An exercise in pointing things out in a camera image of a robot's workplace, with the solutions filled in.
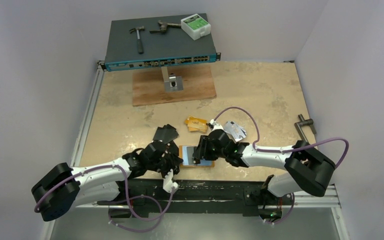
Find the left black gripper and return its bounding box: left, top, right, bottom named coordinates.
left=147, top=151, right=183, bottom=181

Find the orange leather card holder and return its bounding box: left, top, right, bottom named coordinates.
left=179, top=145, right=215, bottom=168

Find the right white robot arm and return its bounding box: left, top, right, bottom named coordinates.
left=193, top=129, right=336, bottom=204

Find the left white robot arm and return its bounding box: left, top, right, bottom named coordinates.
left=31, top=140, right=183, bottom=222

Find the wooden board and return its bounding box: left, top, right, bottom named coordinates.
left=132, top=64, right=217, bottom=107

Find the claw hammer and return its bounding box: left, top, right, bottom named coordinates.
left=129, top=26, right=145, bottom=55

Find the white green electrical box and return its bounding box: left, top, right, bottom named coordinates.
left=180, top=13, right=211, bottom=41

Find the rusty pliers tool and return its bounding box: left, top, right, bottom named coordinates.
left=149, top=20, right=182, bottom=34

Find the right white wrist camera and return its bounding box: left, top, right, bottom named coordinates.
left=207, top=119, right=224, bottom=132

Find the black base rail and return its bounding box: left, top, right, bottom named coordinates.
left=128, top=178, right=293, bottom=220

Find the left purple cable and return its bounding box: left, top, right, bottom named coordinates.
left=33, top=164, right=176, bottom=233

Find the purple cable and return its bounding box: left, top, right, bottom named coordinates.
left=211, top=106, right=350, bottom=226
left=33, top=164, right=176, bottom=233

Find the metal post bracket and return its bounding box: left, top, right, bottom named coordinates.
left=161, top=66, right=184, bottom=92

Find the grey metal crank handle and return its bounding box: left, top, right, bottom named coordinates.
left=293, top=114, right=318, bottom=143

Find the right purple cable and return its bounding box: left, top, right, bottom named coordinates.
left=211, top=106, right=350, bottom=226

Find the blue network switch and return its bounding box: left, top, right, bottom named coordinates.
left=101, top=15, right=221, bottom=72

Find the aluminium frame rail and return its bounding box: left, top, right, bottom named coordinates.
left=47, top=64, right=342, bottom=210

